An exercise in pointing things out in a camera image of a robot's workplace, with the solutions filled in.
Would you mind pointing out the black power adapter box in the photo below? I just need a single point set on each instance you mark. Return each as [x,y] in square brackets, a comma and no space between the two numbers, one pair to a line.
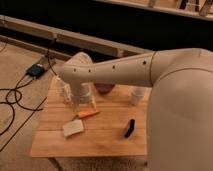
[35,71]

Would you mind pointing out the black eraser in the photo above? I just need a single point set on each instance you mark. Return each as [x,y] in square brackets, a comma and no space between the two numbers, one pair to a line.
[129,128]

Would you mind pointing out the dark red bowl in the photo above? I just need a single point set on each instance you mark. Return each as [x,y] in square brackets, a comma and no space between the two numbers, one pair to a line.
[104,88]

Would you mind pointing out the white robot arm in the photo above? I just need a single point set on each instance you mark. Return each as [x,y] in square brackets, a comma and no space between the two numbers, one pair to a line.
[180,109]

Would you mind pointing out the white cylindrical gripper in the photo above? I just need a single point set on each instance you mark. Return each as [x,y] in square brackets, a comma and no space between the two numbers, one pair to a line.
[81,94]

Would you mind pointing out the white cup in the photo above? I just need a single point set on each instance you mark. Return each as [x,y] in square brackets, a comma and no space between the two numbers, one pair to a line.
[137,93]

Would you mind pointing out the beige sponge block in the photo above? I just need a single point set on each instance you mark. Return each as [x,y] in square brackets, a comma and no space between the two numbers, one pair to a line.
[73,127]

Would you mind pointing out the wooden table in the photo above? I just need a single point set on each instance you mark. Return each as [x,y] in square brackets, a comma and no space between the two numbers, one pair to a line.
[103,134]

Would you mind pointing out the orange carrot toy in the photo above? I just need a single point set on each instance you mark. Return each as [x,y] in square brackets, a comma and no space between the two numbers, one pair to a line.
[83,114]

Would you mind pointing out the wooden baseboard ledge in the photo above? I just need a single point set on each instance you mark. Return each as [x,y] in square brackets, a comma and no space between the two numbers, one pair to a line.
[79,40]

